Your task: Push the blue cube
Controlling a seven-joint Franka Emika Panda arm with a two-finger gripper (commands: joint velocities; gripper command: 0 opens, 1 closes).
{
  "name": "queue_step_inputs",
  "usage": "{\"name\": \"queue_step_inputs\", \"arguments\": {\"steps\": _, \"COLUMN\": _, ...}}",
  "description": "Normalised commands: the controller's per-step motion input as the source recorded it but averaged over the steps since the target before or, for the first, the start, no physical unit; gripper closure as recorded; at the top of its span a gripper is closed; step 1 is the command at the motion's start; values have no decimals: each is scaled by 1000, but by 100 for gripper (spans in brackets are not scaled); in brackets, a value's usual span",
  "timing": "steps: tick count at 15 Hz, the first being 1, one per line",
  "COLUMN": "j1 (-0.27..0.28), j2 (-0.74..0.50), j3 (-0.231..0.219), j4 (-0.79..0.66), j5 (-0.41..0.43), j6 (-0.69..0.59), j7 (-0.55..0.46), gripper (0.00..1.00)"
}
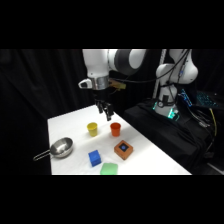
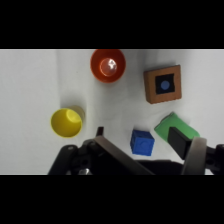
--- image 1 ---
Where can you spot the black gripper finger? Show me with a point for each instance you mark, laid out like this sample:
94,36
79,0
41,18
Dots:
99,108
108,113

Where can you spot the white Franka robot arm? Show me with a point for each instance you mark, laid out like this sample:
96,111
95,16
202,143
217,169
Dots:
128,61

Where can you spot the blue cube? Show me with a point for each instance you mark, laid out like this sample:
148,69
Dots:
95,157

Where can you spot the orange plastic cup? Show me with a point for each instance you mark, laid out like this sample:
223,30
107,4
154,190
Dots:
115,129

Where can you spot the yellow plastic cup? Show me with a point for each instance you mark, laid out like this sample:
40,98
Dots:
92,129

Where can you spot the orange block with blue dot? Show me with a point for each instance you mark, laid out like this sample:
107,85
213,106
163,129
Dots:
123,149

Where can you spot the silver metal saucepan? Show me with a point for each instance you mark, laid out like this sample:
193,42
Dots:
61,147

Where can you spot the green flat block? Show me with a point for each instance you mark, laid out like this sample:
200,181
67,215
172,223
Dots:
109,169

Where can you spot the black robot stand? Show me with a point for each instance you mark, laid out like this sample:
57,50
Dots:
166,136

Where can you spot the black curtain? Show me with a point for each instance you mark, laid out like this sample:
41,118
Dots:
36,100

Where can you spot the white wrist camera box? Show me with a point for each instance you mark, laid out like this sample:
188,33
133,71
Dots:
85,83

